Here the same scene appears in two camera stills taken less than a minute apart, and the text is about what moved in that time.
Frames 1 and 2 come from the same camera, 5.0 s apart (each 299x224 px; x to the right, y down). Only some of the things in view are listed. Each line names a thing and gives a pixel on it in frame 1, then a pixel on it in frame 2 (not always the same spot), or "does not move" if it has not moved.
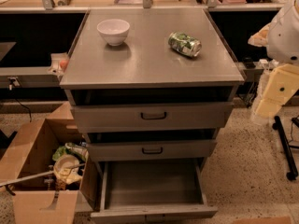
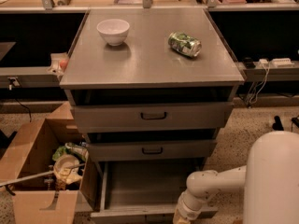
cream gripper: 284,37 -> 184,207
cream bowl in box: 66,168 does not move
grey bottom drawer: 153,191 does not move
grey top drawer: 92,119 does not move
